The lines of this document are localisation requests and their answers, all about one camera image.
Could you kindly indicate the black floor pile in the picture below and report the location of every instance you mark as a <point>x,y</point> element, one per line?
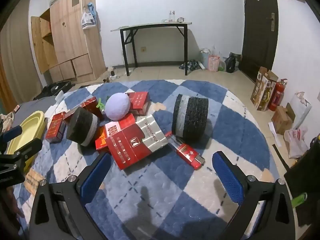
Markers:
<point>53,88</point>

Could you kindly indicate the red gold cigarette pack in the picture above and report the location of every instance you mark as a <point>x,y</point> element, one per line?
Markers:
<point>138,100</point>

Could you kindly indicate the purple plush ball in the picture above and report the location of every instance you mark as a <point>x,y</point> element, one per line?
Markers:
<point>117,106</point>

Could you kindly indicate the dark door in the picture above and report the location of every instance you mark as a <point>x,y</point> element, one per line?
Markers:
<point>260,37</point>

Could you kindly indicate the black fabric item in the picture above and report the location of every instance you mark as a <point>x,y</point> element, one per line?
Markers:
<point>303,175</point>

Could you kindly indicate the green bag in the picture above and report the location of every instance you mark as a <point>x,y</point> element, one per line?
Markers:
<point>221,66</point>

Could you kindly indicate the wooden wardrobe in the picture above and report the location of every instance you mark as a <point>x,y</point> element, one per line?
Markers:
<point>67,37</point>

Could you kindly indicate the plain brown cardboard box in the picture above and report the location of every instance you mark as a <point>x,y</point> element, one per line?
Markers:
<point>281,120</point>

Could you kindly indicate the tape roll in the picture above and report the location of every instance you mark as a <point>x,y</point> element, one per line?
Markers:
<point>180,19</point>

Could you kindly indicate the printed cardboard box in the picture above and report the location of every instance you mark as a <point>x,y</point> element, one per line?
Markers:
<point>262,90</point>

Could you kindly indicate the small dark bottle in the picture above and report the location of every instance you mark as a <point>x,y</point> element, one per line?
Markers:
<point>112,75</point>

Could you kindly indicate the plaid cloth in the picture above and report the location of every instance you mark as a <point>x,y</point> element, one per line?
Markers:
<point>191,65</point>

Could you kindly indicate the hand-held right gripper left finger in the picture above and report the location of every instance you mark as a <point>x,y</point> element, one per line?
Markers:
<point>95,177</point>

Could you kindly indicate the pink bag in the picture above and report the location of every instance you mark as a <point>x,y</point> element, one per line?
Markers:
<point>213,63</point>

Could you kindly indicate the light blue cloth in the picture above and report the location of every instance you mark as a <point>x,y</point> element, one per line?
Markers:
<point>59,96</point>

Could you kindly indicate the beige clothing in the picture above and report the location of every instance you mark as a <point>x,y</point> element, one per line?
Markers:
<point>6,120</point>

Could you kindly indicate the wall socket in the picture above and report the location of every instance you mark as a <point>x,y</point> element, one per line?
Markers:
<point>143,49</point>

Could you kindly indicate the white paper bag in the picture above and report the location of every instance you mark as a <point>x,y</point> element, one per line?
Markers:
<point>301,110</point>

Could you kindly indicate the black bag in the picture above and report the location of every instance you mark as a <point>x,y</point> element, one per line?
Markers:
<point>231,63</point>

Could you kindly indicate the white floor bag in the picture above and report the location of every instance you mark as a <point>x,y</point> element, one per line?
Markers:
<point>205,55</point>

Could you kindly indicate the white hanging plastic bag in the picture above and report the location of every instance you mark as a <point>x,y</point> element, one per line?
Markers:
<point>87,21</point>

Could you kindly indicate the green plastic stick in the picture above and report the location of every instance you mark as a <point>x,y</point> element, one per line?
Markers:
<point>299,200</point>

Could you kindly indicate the small black foam cylinder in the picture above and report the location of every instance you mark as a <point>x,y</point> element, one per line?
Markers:
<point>80,125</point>

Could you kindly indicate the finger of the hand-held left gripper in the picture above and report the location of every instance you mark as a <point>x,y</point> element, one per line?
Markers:
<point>12,133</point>
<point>30,148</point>

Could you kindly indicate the red white cigarette pack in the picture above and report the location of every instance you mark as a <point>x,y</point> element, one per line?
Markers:
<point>117,125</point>

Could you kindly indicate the red lighter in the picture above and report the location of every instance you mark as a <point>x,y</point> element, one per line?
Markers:
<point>186,152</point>

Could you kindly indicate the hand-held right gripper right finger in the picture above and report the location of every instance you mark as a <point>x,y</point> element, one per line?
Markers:
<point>228,177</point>

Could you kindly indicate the orange curtain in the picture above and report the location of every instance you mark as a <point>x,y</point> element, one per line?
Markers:
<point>6,90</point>

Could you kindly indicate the clear bottle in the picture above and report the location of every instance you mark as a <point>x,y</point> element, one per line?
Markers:
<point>171,17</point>

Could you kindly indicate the large black foam cylinder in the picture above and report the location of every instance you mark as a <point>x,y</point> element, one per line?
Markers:
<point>192,117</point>

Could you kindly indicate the blue hanging item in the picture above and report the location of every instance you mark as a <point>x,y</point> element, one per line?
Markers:
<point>91,7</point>

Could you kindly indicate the green plastic toy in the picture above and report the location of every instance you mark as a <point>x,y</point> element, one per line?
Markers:
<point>101,104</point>

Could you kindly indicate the red fire extinguisher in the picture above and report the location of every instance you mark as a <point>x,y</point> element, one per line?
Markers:
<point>277,96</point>

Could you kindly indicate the person's left hand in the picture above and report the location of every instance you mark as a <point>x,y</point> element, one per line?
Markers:
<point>11,205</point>

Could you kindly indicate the beige curtain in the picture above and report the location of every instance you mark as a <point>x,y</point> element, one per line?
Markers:
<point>17,55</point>

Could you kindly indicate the small brown box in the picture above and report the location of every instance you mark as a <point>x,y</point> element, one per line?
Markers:
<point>16,108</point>

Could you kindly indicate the white red plastic bag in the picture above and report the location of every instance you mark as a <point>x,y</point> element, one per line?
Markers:
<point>297,140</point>

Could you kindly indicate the black folding table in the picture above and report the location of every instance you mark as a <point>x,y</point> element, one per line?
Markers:
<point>150,26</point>

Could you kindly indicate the yellow plastic basin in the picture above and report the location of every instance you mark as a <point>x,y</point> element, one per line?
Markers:
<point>27,125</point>

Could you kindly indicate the large red silver cigarette carton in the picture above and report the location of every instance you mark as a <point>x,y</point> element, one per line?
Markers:
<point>132,147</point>

